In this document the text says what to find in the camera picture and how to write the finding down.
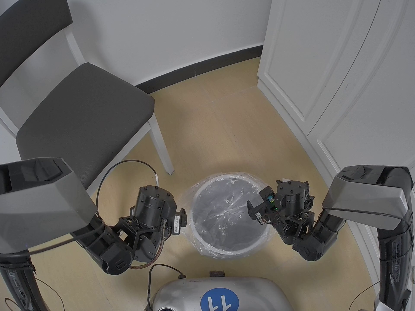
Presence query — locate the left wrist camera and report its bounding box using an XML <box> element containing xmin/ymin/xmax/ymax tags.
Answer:
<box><xmin>161</xmin><ymin>201</ymin><xmax>178</xmax><ymax>227</ymax></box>

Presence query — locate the black plastic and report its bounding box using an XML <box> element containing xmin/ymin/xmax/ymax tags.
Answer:
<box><xmin>302</xmin><ymin>180</ymin><xmax>314</xmax><ymax>208</ymax></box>

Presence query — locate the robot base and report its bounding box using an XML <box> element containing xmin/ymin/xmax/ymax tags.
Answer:
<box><xmin>151</xmin><ymin>271</ymin><xmax>294</xmax><ymax>311</ymax></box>

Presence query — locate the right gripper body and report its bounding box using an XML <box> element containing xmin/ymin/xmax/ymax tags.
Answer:
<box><xmin>255</xmin><ymin>205</ymin><xmax>281</xmax><ymax>227</ymax></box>

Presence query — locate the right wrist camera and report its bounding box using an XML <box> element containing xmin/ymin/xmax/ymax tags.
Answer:
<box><xmin>259</xmin><ymin>186</ymin><xmax>277</xmax><ymax>210</ymax></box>

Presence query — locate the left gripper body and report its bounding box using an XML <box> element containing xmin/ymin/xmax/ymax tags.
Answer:
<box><xmin>170</xmin><ymin>213</ymin><xmax>184</xmax><ymax>238</ymax></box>

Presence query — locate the black cable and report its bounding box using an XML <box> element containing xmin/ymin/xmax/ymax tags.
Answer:
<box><xmin>147</xmin><ymin>264</ymin><xmax>186</xmax><ymax>311</ymax></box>
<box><xmin>96</xmin><ymin>160</ymin><xmax>160</xmax><ymax>206</ymax></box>
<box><xmin>34</xmin><ymin>277</ymin><xmax>62</xmax><ymax>311</ymax></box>
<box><xmin>350</xmin><ymin>279</ymin><xmax>383</xmax><ymax>311</ymax></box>

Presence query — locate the clear plastic bag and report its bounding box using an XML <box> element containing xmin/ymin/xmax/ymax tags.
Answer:
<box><xmin>180</xmin><ymin>171</ymin><xmax>276</xmax><ymax>260</ymax></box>

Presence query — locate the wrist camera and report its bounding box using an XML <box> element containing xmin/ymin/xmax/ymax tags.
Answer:
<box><xmin>259</xmin><ymin>186</ymin><xmax>277</xmax><ymax>210</ymax></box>
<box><xmin>161</xmin><ymin>201</ymin><xmax>178</xmax><ymax>227</ymax></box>

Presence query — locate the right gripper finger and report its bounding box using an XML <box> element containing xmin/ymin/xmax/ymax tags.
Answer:
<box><xmin>246</xmin><ymin>200</ymin><xmax>260</xmax><ymax>222</ymax></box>

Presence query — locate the white trash bin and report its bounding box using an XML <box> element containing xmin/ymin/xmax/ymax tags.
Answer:
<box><xmin>191</xmin><ymin>174</ymin><xmax>271</xmax><ymax>258</ymax></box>

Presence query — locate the grey cushioned white chair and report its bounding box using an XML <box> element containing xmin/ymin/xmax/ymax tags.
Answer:
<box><xmin>0</xmin><ymin>0</ymin><xmax>176</xmax><ymax>194</ymax></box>

